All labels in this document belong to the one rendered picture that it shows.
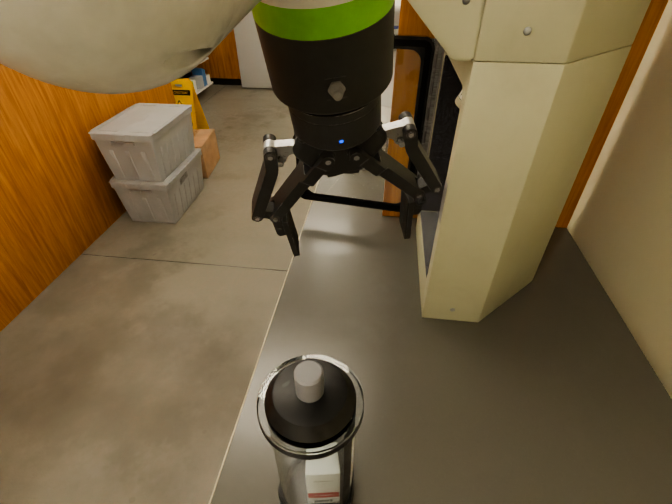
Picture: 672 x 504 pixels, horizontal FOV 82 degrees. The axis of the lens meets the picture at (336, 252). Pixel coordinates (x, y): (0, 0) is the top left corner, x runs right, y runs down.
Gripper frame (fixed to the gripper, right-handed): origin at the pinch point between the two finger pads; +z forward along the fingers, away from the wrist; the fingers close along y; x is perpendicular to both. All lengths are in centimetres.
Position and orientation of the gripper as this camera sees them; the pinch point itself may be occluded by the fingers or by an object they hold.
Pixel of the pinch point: (349, 232)
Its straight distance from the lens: 46.9
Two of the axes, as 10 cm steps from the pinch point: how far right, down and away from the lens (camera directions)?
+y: -9.9, 1.5, 0.2
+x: 1.2, 8.3, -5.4
